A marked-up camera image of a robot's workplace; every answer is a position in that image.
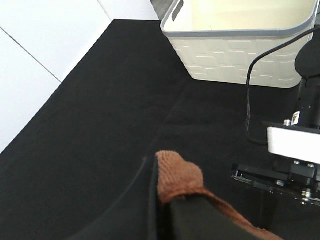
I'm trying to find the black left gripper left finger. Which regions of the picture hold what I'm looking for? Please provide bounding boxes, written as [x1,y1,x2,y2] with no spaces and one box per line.
[69,157,159,240]

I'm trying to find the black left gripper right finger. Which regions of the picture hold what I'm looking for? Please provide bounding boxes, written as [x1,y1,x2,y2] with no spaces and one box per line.
[169,195,258,240]

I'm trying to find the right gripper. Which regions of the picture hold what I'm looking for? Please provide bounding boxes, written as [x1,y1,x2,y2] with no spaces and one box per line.
[231,120,320,204]

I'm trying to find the brown microfibre towel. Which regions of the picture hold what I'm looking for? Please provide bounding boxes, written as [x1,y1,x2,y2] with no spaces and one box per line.
[155,150,281,240]

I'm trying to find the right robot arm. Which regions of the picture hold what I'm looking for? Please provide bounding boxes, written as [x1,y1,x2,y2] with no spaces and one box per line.
[168,39,320,240]

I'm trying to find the white plastic basket grey rim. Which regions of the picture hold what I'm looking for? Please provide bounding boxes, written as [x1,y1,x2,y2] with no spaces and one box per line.
[160,0,320,89]

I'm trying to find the black cable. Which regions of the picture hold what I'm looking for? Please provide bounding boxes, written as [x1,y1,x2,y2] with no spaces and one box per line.
[244,25,320,146]

